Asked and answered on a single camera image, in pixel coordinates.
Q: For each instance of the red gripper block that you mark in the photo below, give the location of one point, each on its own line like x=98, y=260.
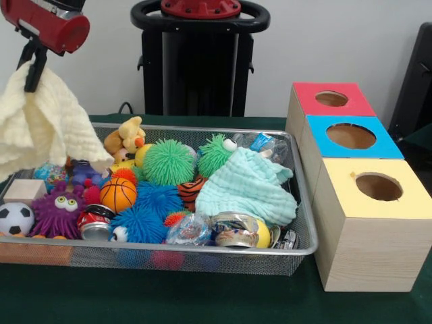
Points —
x=47, y=27

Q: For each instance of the cream muslin cloth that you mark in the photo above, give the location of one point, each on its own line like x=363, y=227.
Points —
x=47, y=128

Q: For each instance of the clear mesh bin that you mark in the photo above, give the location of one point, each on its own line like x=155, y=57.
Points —
x=236, y=262

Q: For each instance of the wooden box with three holes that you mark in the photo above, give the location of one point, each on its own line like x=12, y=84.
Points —
x=371, y=250

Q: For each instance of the yellow plush animal toy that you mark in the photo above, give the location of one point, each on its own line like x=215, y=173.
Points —
x=129, y=137

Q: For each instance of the purple spiky monster toy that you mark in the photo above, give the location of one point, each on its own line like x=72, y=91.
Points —
x=57, y=212

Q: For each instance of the small black white soccer ball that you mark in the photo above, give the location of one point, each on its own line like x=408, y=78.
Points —
x=15, y=218

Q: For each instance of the small orange basketball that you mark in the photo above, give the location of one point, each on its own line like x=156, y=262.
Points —
x=118, y=196

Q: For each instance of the green spiky rubber ball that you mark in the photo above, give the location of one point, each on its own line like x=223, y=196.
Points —
x=169, y=163

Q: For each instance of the blue furry monster toy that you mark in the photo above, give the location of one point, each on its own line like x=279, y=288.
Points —
x=145, y=226

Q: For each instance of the green furry monster toy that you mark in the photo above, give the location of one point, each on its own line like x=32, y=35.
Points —
x=212, y=156

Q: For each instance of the orange tiger striped ball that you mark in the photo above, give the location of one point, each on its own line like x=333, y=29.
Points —
x=192, y=192

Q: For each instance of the mint green muslin cloth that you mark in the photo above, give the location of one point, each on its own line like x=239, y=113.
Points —
x=250, y=189

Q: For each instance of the dark green table cloth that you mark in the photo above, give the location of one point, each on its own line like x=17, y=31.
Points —
x=202, y=297

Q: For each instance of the black upright panel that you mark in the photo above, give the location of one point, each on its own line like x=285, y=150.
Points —
x=415, y=88

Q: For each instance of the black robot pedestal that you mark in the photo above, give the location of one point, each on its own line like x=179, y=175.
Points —
x=196, y=67

